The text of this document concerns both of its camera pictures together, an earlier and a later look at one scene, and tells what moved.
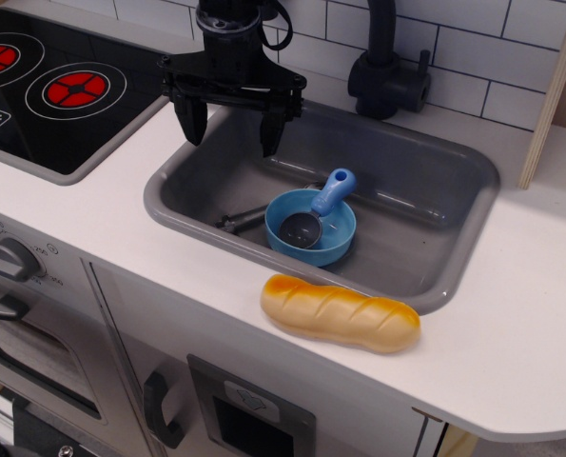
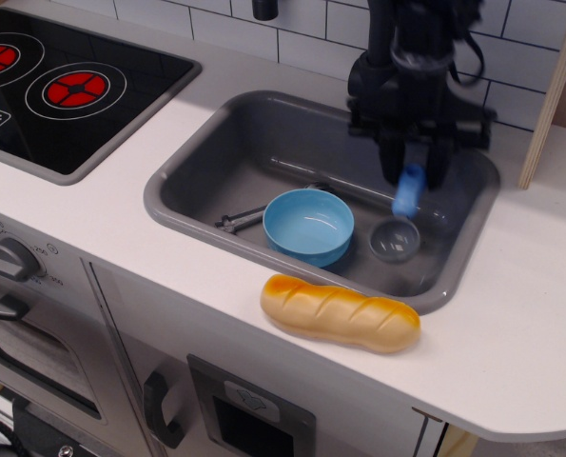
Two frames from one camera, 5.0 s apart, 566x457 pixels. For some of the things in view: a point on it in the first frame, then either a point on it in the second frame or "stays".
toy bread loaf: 366,323 stays
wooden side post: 544,127 stays
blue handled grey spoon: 302,228 to 398,239
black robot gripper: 233,69 to 419,103
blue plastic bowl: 338,228 stays
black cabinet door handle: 167,434 stays
